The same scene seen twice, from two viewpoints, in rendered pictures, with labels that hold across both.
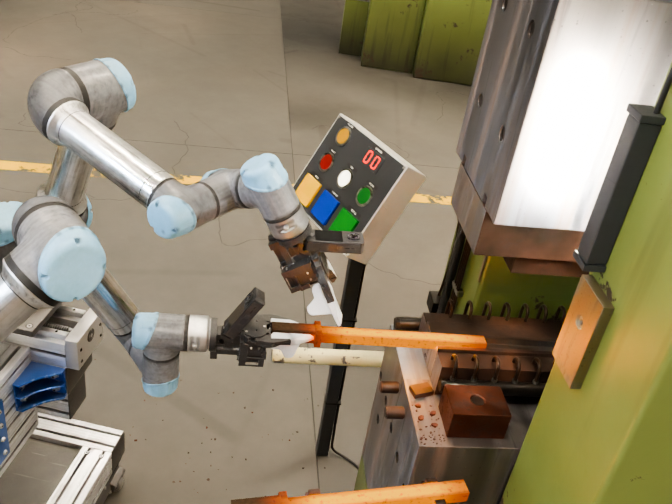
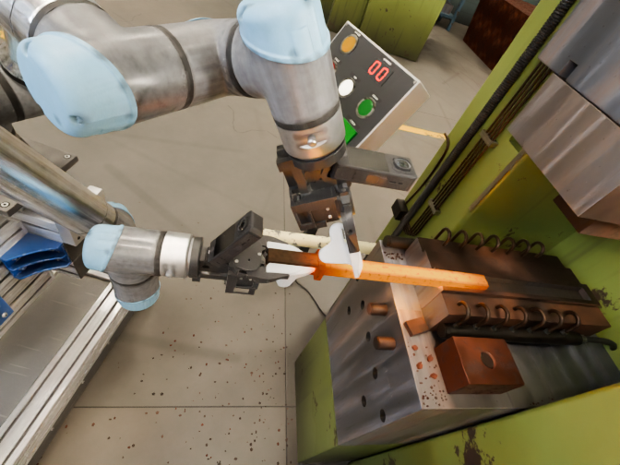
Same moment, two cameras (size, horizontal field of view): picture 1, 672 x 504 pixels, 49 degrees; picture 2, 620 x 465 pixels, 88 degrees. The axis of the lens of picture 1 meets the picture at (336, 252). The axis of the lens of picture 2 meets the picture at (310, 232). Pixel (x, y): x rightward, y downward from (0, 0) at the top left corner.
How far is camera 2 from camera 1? 100 cm
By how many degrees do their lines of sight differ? 17
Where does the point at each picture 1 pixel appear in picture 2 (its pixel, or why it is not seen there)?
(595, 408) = not seen: outside the picture
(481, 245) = (599, 206)
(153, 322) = (112, 243)
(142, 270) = (179, 141)
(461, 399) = (472, 360)
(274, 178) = (307, 33)
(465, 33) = (391, 17)
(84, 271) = not seen: outside the picture
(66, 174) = not seen: hidden behind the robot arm
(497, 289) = (483, 219)
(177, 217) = (77, 89)
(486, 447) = (486, 407)
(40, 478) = (73, 305)
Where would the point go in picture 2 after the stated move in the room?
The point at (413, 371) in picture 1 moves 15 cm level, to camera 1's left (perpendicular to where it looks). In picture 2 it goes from (405, 299) to (339, 283)
